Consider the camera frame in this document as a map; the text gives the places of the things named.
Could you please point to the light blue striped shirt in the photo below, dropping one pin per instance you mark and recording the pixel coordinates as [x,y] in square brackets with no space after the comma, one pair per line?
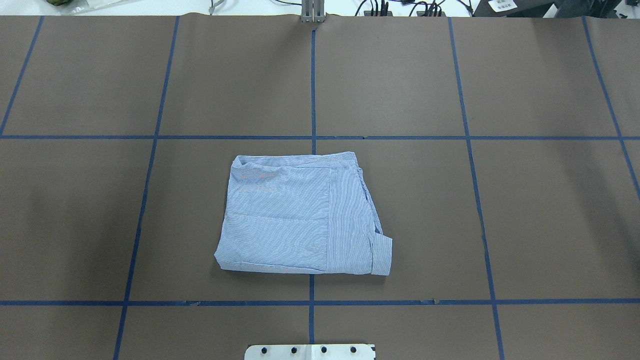
[301,214]

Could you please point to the black box with label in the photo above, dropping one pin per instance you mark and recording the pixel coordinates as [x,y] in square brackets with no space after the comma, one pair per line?
[512,8]

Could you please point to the clear plastic bag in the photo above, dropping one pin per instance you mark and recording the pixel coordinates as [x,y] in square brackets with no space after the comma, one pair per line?
[82,6]

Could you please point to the green fabric pouch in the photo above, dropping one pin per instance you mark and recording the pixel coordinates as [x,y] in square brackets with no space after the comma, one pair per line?
[59,3]

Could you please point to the aluminium frame post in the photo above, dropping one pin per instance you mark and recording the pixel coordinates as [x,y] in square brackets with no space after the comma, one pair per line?
[313,11]

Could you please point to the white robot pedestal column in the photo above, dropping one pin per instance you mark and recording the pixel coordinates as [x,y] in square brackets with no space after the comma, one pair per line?
[336,351]

